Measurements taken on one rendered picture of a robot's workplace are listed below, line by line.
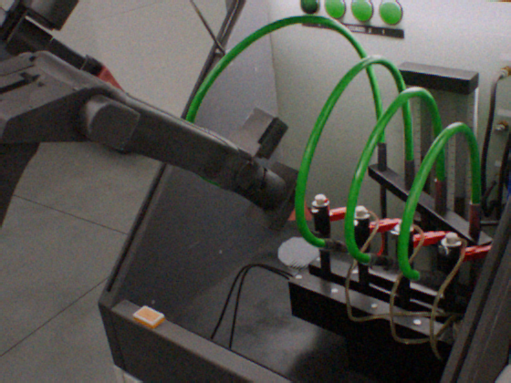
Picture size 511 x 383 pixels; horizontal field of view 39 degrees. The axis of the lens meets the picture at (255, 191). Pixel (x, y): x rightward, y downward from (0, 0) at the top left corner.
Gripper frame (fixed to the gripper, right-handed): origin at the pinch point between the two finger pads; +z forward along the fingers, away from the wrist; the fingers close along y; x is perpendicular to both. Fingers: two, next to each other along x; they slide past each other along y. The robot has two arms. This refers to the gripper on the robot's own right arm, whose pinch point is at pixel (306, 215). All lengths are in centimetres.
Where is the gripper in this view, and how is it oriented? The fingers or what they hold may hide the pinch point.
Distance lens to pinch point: 121.6
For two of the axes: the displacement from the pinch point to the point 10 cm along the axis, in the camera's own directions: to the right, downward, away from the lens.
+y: 5.1, -8.6, 0.4
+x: -5.8, -3.1, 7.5
